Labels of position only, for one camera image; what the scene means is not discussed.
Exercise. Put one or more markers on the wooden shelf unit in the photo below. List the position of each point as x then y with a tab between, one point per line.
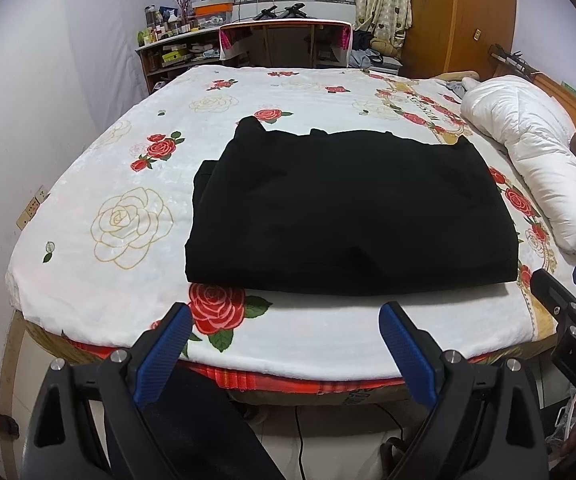
177	55

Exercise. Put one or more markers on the white floral blanket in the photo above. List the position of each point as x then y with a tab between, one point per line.
117	160

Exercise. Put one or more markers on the wall switch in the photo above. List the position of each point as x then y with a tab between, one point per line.
477	35

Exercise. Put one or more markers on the white duvet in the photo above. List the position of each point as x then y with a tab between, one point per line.
528	130

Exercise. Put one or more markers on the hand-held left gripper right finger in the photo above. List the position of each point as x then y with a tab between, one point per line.
408	355

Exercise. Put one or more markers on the beige pillow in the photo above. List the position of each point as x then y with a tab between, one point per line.
455	76

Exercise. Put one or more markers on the pile of small gadgets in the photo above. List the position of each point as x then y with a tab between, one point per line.
513	60

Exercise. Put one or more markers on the beige wall socket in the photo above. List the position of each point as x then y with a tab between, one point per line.
27	214

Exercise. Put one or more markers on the pile of clothes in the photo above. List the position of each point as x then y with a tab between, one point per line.
368	52

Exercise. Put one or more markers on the orange storage box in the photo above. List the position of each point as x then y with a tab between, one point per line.
212	7

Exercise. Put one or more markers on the black jacket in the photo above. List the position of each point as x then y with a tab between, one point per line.
348	210

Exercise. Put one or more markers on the red plaid bed sheet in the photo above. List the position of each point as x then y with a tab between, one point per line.
268	382

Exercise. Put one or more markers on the wooden desk with white edge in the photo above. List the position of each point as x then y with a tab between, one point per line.
288	22

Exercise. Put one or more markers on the black clamp tool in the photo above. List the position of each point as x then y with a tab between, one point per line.
280	11

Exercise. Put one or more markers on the white wall socket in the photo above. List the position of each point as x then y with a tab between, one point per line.
42	194

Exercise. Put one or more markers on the group of bottles and jars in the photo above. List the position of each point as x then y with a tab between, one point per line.
167	27

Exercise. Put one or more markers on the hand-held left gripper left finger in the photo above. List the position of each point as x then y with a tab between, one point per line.
165	350

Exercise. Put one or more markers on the grey garment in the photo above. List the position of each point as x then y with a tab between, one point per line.
457	89

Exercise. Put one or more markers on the wooden wardrobe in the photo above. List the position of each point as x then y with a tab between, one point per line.
458	5

